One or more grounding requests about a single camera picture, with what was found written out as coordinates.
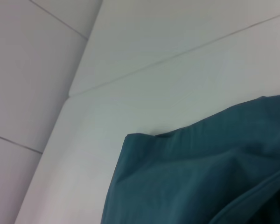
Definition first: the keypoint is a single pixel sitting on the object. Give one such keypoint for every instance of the blue shirt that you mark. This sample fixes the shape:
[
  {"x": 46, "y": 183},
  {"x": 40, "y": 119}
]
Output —
[{"x": 200, "y": 168}]

